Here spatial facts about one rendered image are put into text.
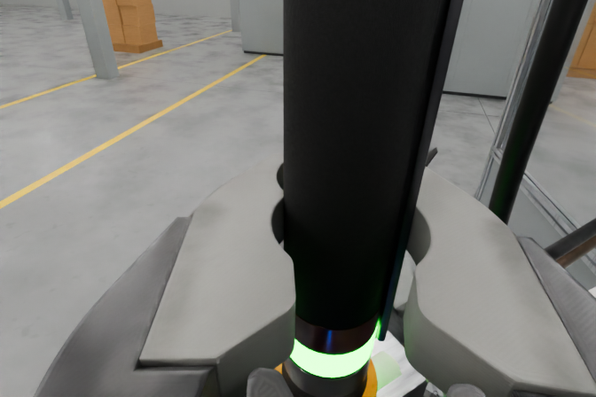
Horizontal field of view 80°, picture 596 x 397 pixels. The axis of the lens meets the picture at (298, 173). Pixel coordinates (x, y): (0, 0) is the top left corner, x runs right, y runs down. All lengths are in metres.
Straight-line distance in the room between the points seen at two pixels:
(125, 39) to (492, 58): 6.79
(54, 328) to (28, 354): 0.14
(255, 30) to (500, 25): 4.41
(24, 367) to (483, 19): 5.65
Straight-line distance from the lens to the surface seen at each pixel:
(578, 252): 0.33
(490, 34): 5.76
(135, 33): 8.45
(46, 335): 2.32
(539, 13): 1.52
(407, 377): 0.21
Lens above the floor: 1.61
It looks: 30 degrees down
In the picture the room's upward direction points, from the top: 1 degrees clockwise
